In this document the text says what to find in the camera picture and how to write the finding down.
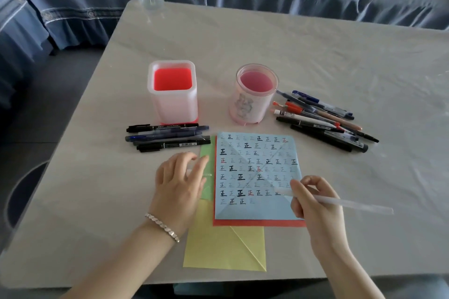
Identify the square white red pen holder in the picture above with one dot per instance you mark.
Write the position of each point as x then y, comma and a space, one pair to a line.
175, 106

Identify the round pink pen holder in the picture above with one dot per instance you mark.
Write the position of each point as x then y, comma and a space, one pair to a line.
245, 106

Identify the black marker with barcode label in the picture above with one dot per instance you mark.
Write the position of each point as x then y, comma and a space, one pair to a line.
175, 145

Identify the pile of assorted pens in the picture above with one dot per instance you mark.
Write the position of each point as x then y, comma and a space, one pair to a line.
315, 116

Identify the dark navy gel pen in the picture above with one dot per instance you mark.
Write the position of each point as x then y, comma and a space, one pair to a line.
193, 130

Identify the person's left hand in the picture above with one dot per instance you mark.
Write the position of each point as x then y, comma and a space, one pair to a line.
175, 193

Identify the red paper sheet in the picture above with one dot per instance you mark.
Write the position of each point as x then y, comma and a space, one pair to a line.
259, 223

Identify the translucent blue ballpoint pen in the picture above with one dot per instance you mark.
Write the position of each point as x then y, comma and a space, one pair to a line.
154, 136

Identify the black marker pen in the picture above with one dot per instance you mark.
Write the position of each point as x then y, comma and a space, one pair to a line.
161, 127

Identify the blue paper with writing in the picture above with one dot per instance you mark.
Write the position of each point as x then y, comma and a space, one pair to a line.
259, 211

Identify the slim white pen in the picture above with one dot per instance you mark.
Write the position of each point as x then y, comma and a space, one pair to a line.
364, 206

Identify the person's left forearm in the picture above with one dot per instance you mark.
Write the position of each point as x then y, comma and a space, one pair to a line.
119, 267

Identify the long grey pen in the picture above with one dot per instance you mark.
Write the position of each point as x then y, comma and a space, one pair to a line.
196, 139

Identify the person's right hand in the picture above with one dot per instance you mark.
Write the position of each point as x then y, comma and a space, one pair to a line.
326, 221

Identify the green paper sheet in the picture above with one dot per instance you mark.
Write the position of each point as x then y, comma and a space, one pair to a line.
207, 186

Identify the yellow paper sheet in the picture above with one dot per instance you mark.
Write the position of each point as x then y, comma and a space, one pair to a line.
210, 249

